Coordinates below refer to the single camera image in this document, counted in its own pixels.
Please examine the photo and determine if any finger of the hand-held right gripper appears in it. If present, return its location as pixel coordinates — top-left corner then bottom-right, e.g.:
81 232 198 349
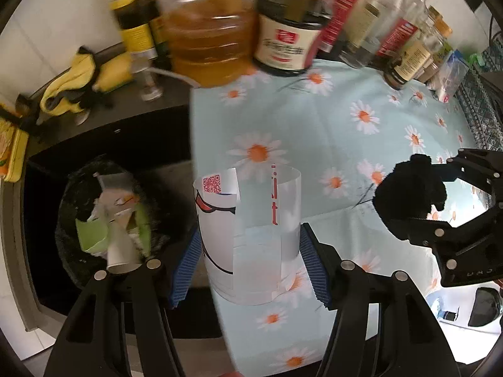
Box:
430 148 503 205
389 200 503 288

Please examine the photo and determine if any beige label yellow cap bottle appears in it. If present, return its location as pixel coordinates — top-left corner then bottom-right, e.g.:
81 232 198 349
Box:
383 18 453 89

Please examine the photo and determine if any black sink basin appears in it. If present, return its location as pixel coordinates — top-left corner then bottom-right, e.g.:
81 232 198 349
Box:
21 104 224 340

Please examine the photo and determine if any black-lined trash bin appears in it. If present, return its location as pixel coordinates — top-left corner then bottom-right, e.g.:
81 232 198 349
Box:
55 157 197 289

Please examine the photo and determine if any dark bottle yellow label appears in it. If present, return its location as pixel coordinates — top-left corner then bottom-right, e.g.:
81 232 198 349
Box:
106 0 169 57

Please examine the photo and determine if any clear plastic cup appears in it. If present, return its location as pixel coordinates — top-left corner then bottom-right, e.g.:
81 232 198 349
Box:
192 165 302 306

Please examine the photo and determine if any black fuzzy cloth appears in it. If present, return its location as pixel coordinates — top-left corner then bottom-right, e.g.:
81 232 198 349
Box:
372 153 448 240

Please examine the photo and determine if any clear bottle beige label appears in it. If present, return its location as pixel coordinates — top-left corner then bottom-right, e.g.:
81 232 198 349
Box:
340 0 397 69

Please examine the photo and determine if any clear bottle red label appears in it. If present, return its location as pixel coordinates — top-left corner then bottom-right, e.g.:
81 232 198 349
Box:
318 0 368 59

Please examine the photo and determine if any red label yellow cap bottle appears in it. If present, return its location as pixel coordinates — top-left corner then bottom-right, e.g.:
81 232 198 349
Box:
373 0 438 65

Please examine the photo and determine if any yellow plastic box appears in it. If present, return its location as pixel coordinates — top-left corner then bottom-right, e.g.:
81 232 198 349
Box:
0 120 30 183

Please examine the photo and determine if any yellow and black cloth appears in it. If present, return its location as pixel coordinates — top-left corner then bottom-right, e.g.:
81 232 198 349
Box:
39 47 114 116

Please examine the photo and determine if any daisy print tablecloth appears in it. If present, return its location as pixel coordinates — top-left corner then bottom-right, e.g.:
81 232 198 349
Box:
189 57 492 374

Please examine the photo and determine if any dark soy sauce bottle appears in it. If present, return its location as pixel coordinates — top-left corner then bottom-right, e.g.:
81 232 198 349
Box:
252 0 334 77

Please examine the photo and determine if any yellow sponge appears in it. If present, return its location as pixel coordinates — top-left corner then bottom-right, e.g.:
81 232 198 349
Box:
96 53 136 91

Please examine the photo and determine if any plain white paper cup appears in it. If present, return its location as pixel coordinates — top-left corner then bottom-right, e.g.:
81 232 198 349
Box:
106 220 143 275

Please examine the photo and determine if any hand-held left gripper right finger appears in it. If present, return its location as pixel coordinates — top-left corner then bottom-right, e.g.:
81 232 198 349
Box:
299 222 462 377

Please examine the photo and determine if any blue patterned cloth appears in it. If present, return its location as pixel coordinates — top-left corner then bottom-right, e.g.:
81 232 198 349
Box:
458 47 503 154

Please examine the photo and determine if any clear plastic bag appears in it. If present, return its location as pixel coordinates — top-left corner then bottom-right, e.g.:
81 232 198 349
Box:
432 49 470 103

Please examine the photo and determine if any green paper cup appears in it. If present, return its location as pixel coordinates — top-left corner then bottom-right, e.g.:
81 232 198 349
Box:
75 206 152 259

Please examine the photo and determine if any large cooking oil bottle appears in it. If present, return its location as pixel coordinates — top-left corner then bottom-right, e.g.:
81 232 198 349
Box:
159 0 260 87

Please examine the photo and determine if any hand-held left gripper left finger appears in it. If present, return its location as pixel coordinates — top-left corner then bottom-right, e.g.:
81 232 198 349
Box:
43 230 203 377

